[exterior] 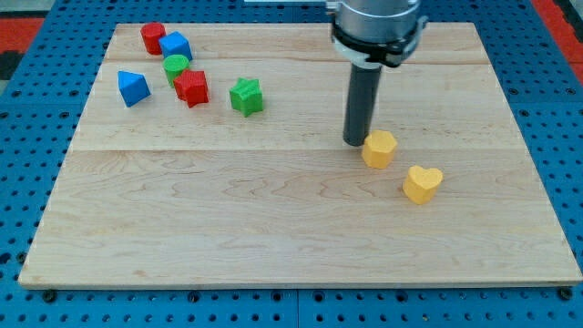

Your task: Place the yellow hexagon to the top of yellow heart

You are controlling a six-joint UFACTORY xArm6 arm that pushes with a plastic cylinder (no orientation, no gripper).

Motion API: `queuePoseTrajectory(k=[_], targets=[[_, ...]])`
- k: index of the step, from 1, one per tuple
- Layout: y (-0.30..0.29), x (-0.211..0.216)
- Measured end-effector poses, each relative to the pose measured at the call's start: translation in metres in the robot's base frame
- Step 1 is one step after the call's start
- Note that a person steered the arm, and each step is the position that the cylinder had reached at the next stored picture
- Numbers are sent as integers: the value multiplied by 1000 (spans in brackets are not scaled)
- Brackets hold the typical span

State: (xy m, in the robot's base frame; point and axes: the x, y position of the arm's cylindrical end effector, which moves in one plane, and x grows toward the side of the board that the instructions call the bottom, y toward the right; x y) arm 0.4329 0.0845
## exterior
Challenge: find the black end effector mount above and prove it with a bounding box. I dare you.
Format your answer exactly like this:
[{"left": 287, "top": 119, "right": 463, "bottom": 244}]
[{"left": 331, "top": 15, "right": 428, "bottom": 69}]

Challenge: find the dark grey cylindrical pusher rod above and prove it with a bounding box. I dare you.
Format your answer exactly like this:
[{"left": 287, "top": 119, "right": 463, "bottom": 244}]
[{"left": 343, "top": 65, "right": 382, "bottom": 147}]

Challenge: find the yellow hexagon block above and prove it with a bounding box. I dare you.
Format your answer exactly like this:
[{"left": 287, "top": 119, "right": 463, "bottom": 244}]
[{"left": 362, "top": 129, "right": 398, "bottom": 169}]

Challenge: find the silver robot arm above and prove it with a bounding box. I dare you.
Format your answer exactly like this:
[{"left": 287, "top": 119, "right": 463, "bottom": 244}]
[{"left": 326, "top": 0, "right": 427, "bottom": 147}]

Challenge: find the yellow heart block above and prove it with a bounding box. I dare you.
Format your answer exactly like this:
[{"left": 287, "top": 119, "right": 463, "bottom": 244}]
[{"left": 403, "top": 165, "right": 444, "bottom": 205}]

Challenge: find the green star block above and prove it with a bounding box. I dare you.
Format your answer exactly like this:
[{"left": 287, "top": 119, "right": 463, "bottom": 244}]
[{"left": 230, "top": 77, "right": 263, "bottom": 118}]

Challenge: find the light wooden board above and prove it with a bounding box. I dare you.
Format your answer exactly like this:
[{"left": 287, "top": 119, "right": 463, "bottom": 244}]
[{"left": 19, "top": 23, "right": 582, "bottom": 290}]

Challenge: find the red star block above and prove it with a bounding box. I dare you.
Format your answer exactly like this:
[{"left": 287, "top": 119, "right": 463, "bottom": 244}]
[{"left": 173, "top": 69, "right": 209, "bottom": 108}]

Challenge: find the green cylinder block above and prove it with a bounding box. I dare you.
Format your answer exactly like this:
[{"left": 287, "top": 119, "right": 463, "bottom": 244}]
[{"left": 162, "top": 55, "right": 189, "bottom": 87}]

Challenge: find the blue cube block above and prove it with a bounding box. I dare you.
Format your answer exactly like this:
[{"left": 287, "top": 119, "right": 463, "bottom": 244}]
[{"left": 159, "top": 31, "right": 193, "bottom": 61}]

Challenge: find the red cylinder block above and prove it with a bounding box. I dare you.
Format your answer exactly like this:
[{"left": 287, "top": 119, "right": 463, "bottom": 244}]
[{"left": 140, "top": 22, "right": 166, "bottom": 56}]

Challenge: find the blue triangular prism block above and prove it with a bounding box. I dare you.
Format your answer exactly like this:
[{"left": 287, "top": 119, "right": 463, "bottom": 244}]
[{"left": 118, "top": 71, "right": 150, "bottom": 108}]

